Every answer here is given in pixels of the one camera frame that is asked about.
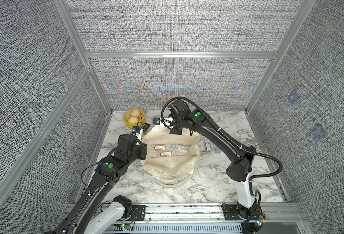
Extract clear compass case blue parts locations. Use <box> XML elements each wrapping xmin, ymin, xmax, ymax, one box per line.
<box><xmin>170</xmin><ymin>144</ymin><xmax>189</xmax><ymax>153</ymax></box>

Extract clear compass case third row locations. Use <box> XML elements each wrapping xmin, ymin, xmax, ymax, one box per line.
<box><xmin>157</xmin><ymin>151</ymin><xmax>176</xmax><ymax>157</ymax></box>

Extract cream canvas tote bag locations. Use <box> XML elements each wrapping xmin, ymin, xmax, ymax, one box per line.
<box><xmin>141</xmin><ymin>127</ymin><xmax>202</xmax><ymax>188</ymax></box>

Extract clear compass case second row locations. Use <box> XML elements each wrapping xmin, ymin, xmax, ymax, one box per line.
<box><xmin>151</xmin><ymin>144</ymin><xmax>170</xmax><ymax>151</ymax></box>

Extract clear compass case white label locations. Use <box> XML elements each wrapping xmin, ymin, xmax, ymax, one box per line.
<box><xmin>214</xmin><ymin>147</ymin><xmax>221</xmax><ymax>155</ymax></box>

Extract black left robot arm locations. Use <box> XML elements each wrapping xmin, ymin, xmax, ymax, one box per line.
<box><xmin>45</xmin><ymin>143</ymin><xmax>147</xmax><ymax>234</ymax></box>

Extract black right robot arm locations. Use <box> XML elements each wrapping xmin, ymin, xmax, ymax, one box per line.
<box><xmin>168</xmin><ymin>107</ymin><xmax>257</xmax><ymax>219</ymax></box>

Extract black snack packet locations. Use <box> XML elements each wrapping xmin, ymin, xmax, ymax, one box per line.
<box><xmin>142</xmin><ymin>123</ymin><xmax>150</xmax><ymax>132</ymax></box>

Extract front white steamed bun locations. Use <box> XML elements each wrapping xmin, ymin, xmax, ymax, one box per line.
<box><xmin>127</xmin><ymin>116</ymin><xmax>139</xmax><ymax>124</ymax></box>

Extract white steamed bun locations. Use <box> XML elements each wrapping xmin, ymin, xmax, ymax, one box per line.
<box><xmin>130</xmin><ymin>108</ymin><xmax>141</xmax><ymax>118</ymax></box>
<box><xmin>127</xmin><ymin>116</ymin><xmax>139</xmax><ymax>124</ymax></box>

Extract rear white steamed bun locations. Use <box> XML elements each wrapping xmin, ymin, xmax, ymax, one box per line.
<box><xmin>130</xmin><ymin>108</ymin><xmax>141</xmax><ymax>118</ymax></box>

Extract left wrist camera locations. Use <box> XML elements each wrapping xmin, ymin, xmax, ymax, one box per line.
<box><xmin>117</xmin><ymin>126</ymin><xmax>143</xmax><ymax>154</ymax></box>

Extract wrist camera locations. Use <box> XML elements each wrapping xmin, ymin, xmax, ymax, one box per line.
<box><xmin>152</xmin><ymin>97</ymin><xmax>191</xmax><ymax>129</ymax></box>
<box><xmin>117</xmin><ymin>126</ymin><xmax>143</xmax><ymax>154</ymax></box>

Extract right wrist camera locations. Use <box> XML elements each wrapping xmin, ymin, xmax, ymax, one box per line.
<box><xmin>152</xmin><ymin>97</ymin><xmax>191</xmax><ymax>129</ymax></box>

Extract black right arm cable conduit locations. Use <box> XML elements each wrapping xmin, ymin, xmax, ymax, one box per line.
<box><xmin>161</xmin><ymin>96</ymin><xmax>283</xmax><ymax>202</ymax></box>

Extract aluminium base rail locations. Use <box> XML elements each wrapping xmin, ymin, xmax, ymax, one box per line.
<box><xmin>71</xmin><ymin>202</ymin><xmax>312</xmax><ymax>234</ymax></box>

